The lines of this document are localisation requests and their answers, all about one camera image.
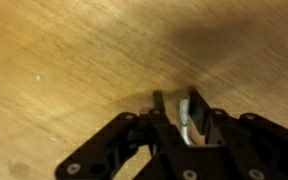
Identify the white braided cord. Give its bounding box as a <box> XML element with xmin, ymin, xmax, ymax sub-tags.
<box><xmin>179</xmin><ymin>95</ymin><xmax>195</xmax><ymax>146</ymax></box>

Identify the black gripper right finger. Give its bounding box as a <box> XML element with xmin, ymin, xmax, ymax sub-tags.
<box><xmin>189</xmin><ymin>91</ymin><xmax>288</xmax><ymax>180</ymax></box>

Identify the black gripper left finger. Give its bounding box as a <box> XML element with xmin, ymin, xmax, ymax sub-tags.
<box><xmin>55</xmin><ymin>91</ymin><xmax>198</xmax><ymax>180</ymax></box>

